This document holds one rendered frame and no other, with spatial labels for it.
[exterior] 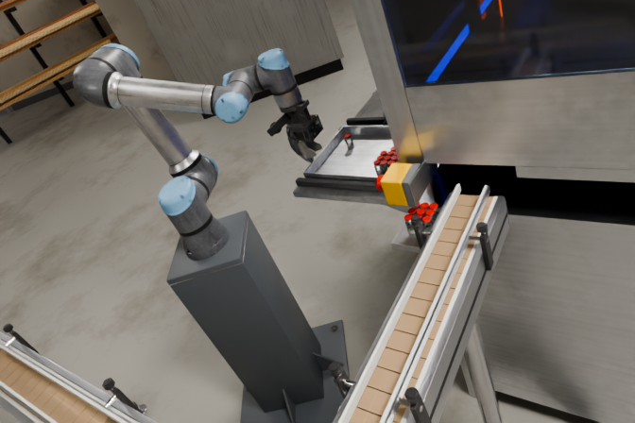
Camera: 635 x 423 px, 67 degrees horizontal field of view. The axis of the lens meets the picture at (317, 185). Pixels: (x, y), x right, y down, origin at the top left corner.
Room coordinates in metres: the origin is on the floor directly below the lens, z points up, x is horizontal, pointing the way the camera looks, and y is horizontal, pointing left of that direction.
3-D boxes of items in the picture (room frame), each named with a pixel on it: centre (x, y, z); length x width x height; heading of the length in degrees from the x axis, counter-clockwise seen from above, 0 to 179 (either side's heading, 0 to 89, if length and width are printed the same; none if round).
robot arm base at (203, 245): (1.29, 0.40, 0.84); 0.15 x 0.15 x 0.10
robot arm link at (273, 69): (1.29, -0.02, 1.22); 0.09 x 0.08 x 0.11; 71
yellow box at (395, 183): (0.88, -0.18, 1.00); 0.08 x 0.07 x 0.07; 46
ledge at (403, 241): (0.84, -0.20, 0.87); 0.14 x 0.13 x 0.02; 46
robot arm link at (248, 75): (1.30, 0.08, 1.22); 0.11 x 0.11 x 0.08; 71
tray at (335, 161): (1.22, -0.19, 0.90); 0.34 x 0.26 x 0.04; 45
